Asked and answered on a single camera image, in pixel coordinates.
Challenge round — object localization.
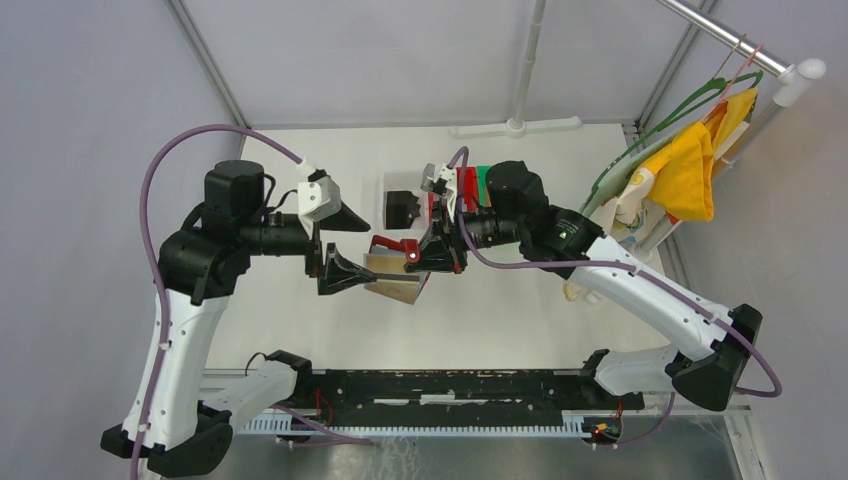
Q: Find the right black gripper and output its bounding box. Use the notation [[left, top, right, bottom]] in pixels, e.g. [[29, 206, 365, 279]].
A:
[[405, 195, 526, 274]]

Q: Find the red leather card holder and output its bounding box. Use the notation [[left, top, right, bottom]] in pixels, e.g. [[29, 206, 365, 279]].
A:
[[364, 240, 429, 296]]

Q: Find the gold credit card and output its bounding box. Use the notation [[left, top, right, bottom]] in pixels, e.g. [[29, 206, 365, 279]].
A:
[[364, 254, 429, 305]]

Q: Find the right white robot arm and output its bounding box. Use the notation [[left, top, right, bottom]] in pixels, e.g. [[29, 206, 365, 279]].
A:
[[405, 161, 762, 412]]

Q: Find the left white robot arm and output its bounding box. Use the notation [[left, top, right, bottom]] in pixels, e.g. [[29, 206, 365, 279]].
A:
[[101, 160, 375, 479]]

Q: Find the red plastic bin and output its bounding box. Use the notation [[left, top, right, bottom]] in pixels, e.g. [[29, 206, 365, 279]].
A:
[[452, 167, 478, 212]]

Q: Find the black object in clear bin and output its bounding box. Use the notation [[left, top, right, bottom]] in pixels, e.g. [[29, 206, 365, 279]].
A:
[[384, 190, 421, 230]]

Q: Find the clear plastic bin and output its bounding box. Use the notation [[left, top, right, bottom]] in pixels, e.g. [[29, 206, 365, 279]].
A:
[[378, 170, 430, 235]]

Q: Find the green plastic bin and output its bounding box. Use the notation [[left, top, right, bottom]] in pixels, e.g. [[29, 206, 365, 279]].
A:
[[474, 165, 492, 207]]

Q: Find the white stand base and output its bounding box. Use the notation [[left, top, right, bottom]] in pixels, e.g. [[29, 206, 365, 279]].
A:
[[449, 0, 582, 139]]

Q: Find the patterned white cloth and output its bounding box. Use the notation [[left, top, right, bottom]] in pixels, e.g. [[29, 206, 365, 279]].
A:
[[580, 133, 678, 260]]

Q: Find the yellow cloth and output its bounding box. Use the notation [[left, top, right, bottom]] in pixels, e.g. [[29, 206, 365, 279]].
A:
[[641, 88, 758, 222]]

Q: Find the green clothes hanger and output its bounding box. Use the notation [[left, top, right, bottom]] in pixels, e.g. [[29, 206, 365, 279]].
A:
[[579, 70, 764, 217]]

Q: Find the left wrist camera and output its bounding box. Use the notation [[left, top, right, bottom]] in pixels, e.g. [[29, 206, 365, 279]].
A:
[[297, 166, 342, 239]]

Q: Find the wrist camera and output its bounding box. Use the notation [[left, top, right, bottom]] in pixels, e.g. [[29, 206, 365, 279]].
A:
[[297, 166, 342, 239], [421, 163, 458, 220]]

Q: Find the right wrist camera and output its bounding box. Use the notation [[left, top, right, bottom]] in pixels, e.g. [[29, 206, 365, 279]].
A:
[[421, 163, 458, 220]]

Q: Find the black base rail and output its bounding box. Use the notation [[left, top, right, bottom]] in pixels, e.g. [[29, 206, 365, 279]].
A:
[[285, 369, 645, 427]]

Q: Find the white cable duct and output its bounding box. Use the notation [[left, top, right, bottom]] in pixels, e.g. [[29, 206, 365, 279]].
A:
[[238, 410, 612, 441]]

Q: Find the metal clothes rail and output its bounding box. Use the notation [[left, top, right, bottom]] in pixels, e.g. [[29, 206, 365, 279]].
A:
[[658, 0, 827, 108]]

